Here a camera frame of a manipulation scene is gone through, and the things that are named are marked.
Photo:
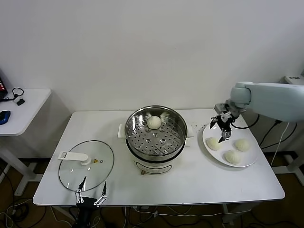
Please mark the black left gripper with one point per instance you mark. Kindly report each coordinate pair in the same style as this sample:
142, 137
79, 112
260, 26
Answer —
86, 203

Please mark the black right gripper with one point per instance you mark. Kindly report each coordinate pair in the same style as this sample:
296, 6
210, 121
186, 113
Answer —
226, 122

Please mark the white steamed baozi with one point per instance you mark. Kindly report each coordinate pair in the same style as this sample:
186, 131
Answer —
154, 122
213, 144
233, 156
242, 145

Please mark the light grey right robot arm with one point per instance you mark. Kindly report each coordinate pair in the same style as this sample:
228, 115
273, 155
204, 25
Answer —
273, 99

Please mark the stainless steel steamer basket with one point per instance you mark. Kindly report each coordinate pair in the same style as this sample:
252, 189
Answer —
154, 142

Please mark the glass pot lid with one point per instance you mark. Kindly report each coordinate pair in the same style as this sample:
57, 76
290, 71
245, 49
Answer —
71, 173

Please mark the white round plate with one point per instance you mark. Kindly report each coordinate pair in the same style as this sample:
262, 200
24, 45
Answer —
247, 158

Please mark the white desk with feet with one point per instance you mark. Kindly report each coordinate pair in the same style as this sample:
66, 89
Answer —
294, 79

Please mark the white side table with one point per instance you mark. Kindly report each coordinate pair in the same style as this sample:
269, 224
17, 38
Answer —
31, 111

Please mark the small black device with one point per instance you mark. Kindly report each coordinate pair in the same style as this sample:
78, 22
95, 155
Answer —
21, 102

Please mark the blue computer mouse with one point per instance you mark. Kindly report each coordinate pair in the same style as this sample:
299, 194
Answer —
4, 117

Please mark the black monitor red display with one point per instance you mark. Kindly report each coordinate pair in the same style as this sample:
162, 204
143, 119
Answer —
2, 88

